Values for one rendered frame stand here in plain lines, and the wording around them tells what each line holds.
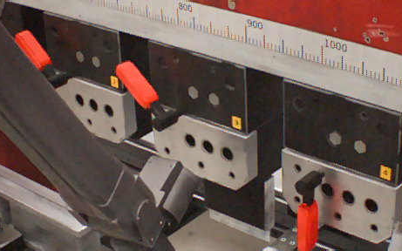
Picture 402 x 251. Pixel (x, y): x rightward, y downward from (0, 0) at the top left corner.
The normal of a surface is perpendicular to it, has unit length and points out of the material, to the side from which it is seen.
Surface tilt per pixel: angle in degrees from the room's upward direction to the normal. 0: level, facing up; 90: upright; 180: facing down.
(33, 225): 90
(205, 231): 0
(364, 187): 90
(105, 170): 79
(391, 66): 90
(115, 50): 90
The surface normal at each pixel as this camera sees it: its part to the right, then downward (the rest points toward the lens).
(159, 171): -0.27, -0.67
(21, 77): 0.88, 0.11
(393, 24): -0.65, 0.38
